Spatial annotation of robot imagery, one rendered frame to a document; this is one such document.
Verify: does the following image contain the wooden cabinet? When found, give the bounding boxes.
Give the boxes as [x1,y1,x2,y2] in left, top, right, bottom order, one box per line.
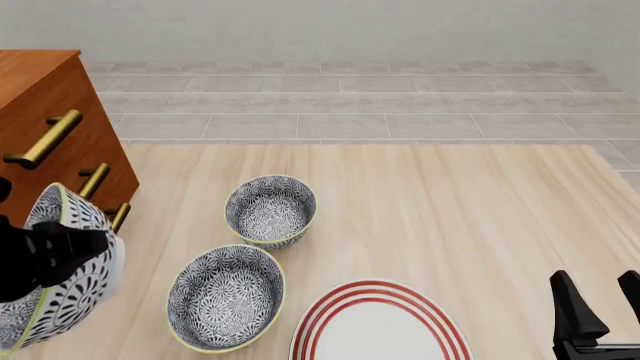
[0,49,141,228]

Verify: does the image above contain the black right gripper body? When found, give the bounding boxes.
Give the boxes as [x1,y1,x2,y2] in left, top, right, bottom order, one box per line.
[551,338,640,360]

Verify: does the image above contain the black white patterned bowl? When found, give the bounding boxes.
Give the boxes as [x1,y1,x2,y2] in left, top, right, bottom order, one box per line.
[0,181,127,357]
[165,243,287,355]
[223,174,318,252]

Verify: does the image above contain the large brass drawer handle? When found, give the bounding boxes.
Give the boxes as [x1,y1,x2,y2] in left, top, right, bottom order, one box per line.
[2,108,84,171]

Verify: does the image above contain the white plate with red rings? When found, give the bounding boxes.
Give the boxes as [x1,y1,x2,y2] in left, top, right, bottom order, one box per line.
[288,277,476,360]

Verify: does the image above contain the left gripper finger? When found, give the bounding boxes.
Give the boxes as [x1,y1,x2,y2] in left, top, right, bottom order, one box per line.
[31,220,111,290]

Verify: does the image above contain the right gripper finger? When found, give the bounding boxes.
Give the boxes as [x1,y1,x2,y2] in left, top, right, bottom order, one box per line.
[616,269,640,326]
[549,269,612,343]

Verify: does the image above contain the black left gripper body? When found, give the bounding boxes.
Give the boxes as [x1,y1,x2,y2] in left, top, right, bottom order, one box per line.
[0,214,40,303]

